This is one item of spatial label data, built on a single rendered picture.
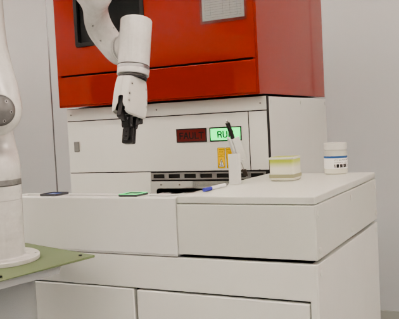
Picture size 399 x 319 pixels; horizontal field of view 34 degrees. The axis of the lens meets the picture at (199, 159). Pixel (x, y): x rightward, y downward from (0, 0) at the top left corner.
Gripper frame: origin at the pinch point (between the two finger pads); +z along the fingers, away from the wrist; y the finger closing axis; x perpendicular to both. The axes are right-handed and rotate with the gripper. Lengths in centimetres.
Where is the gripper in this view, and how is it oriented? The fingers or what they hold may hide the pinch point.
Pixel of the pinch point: (128, 136)
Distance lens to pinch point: 168.4
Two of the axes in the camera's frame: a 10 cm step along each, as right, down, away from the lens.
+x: 8.9, -0.2, -4.5
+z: -0.5, 9.9, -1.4
